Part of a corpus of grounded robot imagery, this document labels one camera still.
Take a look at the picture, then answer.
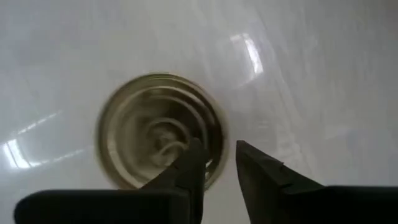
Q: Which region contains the blue Wild Planet tuna can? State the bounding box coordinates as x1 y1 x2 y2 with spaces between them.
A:
95 72 230 191

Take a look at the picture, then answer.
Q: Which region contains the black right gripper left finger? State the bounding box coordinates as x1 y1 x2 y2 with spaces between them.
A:
13 138 208 224

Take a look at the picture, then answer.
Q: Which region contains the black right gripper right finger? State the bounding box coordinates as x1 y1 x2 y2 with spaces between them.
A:
235 139 398 224

